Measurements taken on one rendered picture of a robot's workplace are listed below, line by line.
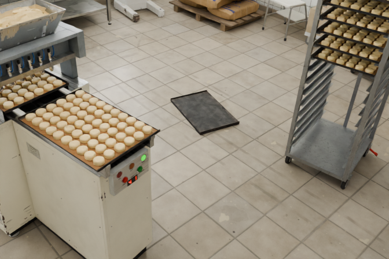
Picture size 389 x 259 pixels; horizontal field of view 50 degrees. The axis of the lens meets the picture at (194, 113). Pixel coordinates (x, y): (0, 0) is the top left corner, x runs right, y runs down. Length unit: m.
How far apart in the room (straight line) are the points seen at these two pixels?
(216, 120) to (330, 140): 0.99
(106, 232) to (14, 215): 0.75
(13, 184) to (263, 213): 1.60
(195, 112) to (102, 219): 1.92
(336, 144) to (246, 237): 1.15
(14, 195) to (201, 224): 1.17
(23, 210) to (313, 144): 2.14
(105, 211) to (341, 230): 1.61
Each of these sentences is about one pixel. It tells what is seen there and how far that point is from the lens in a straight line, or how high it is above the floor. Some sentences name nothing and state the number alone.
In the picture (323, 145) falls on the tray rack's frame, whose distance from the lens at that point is 3.42.
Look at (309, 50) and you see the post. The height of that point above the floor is 1.01.
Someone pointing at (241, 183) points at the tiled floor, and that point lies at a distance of 3.13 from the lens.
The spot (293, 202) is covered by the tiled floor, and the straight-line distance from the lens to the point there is 3.08.
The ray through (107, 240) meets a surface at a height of 0.40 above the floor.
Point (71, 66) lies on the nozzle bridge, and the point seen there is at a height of 0.93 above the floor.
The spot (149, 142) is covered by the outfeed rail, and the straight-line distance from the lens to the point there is 2.04.
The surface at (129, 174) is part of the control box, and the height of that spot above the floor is 0.77.
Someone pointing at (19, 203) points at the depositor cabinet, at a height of 0.26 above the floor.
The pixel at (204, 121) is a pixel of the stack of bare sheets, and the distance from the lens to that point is 3.70.
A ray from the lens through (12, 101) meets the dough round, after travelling 2.43.
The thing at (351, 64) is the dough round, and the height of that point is 0.97.
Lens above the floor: 2.13
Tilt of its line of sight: 34 degrees down
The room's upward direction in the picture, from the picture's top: 3 degrees clockwise
